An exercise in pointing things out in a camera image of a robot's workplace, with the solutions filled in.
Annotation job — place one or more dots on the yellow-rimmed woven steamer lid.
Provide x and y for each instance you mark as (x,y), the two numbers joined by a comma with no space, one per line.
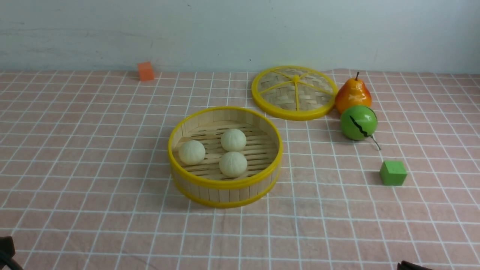
(294,93)

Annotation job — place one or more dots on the white bun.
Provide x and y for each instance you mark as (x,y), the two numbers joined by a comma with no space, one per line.
(233,140)
(233,164)
(191,152)

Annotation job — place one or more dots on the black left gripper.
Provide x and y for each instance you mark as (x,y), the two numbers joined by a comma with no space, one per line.
(7,252)

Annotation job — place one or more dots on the yellow-rimmed bamboo steamer tray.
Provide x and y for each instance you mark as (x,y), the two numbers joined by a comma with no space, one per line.
(204,183)

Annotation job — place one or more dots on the orange yellow toy pear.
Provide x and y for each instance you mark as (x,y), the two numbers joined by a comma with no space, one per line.
(353,92)

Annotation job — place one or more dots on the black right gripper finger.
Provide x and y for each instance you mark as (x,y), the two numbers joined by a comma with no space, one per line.
(405,265)

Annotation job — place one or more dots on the green cube block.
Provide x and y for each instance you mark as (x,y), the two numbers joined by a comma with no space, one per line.
(393,173)

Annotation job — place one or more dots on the orange cube block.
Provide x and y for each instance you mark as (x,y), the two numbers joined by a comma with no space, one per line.
(145,71)

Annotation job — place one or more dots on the green toy watermelon ball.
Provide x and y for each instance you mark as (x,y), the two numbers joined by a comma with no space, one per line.
(358,123)

